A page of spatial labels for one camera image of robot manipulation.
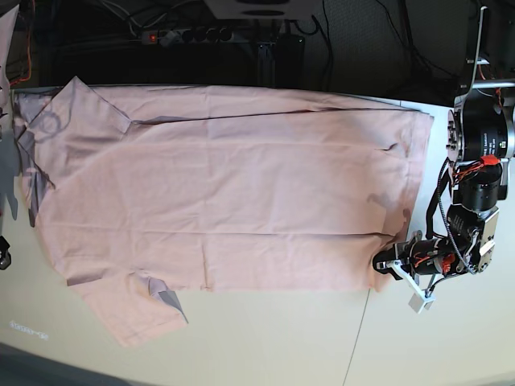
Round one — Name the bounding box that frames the aluminium table leg post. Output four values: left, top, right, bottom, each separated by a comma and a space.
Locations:
257, 43, 275, 88

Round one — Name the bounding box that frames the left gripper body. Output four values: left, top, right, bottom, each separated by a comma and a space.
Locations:
396, 228, 493, 277

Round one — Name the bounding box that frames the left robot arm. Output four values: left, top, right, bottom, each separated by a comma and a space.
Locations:
373, 1, 514, 312

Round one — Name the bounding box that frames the pink T-shirt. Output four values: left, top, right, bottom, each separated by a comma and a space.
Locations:
14, 78, 433, 346

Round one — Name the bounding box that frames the black power strip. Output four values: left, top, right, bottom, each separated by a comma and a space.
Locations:
141, 27, 237, 47

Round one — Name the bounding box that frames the black power adapter box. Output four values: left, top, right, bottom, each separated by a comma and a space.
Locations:
274, 34, 305, 62

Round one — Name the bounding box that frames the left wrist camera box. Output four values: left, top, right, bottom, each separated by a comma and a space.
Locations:
409, 294, 435, 314

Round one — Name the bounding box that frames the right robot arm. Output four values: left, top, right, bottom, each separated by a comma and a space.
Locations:
1, 1, 19, 270

